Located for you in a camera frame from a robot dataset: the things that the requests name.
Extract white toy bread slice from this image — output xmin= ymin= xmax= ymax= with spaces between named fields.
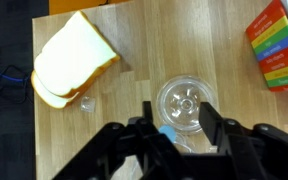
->
xmin=33 ymin=10 xmax=121 ymax=98
xmin=30 ymin=69 xmax=82 ymax=110

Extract clear plastic cup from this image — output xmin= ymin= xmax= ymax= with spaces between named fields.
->
xmin=170 ymin=131 xmax=218 ymax=156

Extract red rainbow-striped cardboard box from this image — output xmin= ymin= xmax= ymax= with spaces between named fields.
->
xmin=245 ymin=0 xmax=288 ymax=93

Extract blue cable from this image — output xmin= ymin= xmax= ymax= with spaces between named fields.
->
xmin=0 ymin=68 xmax=32 ymax=85

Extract orange flat panel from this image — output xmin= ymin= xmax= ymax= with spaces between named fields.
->
xmin=48 ymin=0 xmax=132 ymax=15

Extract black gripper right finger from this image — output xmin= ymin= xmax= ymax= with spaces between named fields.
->
xmin=198 ymin=101 xmax=288 ymax=180

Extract light blue plastic spoon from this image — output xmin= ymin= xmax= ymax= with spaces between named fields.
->
xmin=158 ymin=124 xmax=178 ymax=144

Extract small clear plastic piece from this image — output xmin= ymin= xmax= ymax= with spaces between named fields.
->
xmin=79 ymin=96 xmax=97 ymax=114

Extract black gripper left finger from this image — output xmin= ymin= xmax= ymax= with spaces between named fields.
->
xmin=52 ymin=100 xmax=198 ymax=180

